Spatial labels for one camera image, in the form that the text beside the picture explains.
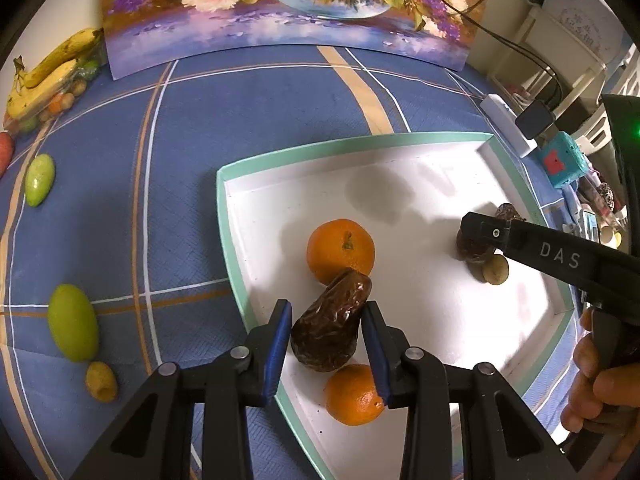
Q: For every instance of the black charger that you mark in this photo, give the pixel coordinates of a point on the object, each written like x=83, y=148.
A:
x=535, y=119

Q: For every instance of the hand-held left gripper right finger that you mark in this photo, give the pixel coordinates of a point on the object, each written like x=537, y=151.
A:
x=375, y=350

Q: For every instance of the green mango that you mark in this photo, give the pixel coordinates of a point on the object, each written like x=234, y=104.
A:
x=73, y=322
x=40, y=180

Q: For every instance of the red apple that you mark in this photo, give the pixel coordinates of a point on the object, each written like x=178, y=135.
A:
x=4, y=152

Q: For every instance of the white shelf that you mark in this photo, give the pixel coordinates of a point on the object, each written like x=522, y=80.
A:
x=575, y=15

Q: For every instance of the clear plastic fruit container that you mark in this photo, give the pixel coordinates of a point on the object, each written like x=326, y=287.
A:
x=85, y=74

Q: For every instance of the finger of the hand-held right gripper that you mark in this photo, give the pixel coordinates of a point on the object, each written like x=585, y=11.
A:
x=495, y=232

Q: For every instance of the flower painting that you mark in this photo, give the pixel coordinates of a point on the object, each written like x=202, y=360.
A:
x=275, y=15

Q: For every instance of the white power strip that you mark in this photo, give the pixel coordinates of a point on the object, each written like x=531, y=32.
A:
x=500, y=110

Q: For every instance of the white tray with teal rim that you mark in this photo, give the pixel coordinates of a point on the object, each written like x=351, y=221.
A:
x=425, y=185

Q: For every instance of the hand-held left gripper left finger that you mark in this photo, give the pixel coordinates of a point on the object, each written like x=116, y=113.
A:
x=280, y=345

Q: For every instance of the person's right hand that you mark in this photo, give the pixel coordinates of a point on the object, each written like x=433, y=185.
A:
x=595, y=395

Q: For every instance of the teal toy box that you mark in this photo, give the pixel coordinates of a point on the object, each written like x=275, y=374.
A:
x=565, y=160

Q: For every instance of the pile of colourful small items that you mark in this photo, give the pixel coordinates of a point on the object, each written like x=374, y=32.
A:
x=600, y=200

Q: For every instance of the orange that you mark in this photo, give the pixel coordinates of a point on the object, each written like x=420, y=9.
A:
x=335, y=245
x=355, y=397

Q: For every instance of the large dark brown pear-shaped fruit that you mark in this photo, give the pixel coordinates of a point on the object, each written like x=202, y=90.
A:
x=327, y=330

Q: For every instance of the yellow banana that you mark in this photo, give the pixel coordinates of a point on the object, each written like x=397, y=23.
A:
x=40, y=92
x=65, y=52

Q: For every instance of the small yellow-green fruit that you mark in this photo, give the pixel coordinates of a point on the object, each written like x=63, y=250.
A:
x=495, y=270
x=101, y=381

